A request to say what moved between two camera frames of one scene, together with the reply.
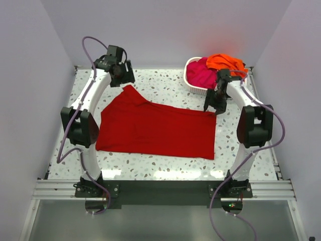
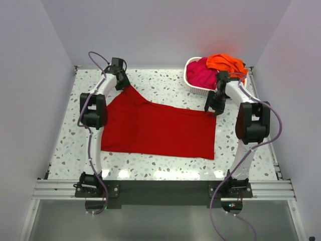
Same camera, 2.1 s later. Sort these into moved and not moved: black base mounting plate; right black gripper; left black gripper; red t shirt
Moved: left black gripper
Not moved: red t shirt; right black gripper; black base mounting plate
